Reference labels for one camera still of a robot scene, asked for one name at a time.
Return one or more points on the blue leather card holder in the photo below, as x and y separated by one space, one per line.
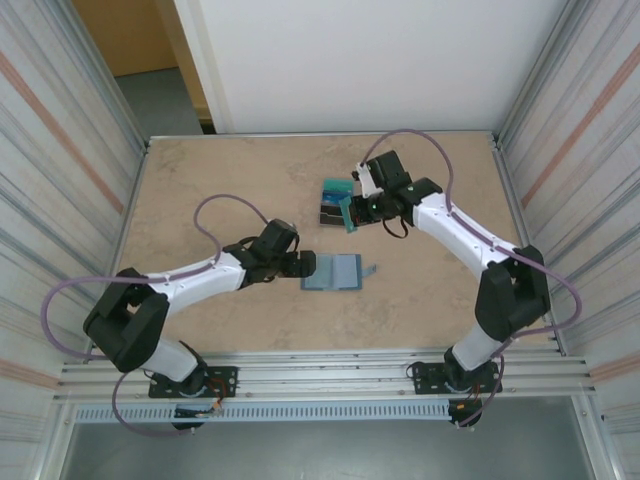
340 272

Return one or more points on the aluminium frame rail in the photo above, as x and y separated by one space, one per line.
325 372

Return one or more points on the wooden door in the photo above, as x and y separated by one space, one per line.
125 30

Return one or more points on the teal card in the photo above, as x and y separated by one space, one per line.
337 185
348 215

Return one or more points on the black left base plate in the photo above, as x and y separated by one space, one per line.
225 377

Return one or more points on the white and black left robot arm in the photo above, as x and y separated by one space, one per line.
200 280

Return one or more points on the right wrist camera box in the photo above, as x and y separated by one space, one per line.
367 182

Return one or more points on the black VIP card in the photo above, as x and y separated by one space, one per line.
330 212

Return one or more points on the blue VIP card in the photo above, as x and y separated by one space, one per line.
332 197

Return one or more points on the stack of coloured cards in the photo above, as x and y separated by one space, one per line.
330 226

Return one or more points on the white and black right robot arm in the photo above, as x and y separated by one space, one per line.
465 230

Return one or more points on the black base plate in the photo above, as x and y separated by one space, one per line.
425 377
225 377

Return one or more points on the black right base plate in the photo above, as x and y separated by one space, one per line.
425 377

